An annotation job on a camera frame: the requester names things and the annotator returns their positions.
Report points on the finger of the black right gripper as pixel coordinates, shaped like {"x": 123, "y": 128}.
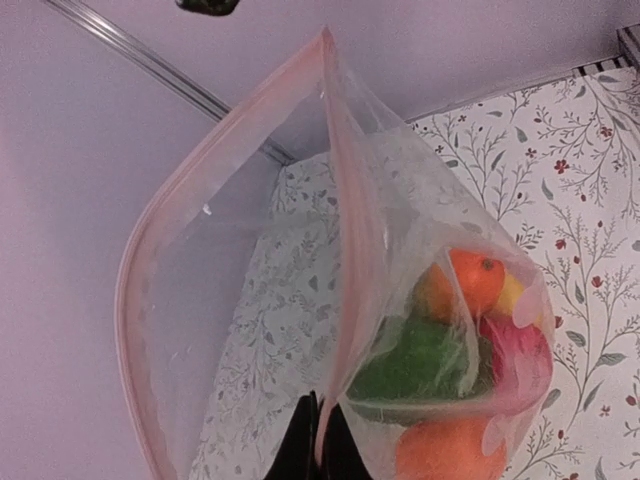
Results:
{"x": 212, "y": 8}

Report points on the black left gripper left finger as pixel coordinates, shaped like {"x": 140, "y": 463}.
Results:
{"x": 295, "y": 458}

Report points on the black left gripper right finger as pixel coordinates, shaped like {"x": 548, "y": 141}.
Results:
{"x": 341, "y": 459}

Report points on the orange green toy mango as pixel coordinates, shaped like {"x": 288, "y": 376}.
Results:
{"x": 448, "y": 449}

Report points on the green toy bell pepper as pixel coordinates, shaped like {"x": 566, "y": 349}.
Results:
{"x": 429, "y": 362}

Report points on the clear zip top bag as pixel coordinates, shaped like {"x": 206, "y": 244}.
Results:
{"x": 400, "y": 210}

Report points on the red toy apple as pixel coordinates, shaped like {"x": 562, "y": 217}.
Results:
{"x": 521, "y": 364}

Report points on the orange toy orange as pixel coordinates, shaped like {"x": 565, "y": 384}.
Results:
{"x": 480, "y": 278}

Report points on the floral tablecloth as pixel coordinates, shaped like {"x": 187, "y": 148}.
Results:
{"x": 558, "y": 166}

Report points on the right aluminium corner post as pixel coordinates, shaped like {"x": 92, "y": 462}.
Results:
{"x": 143, "y": 57}

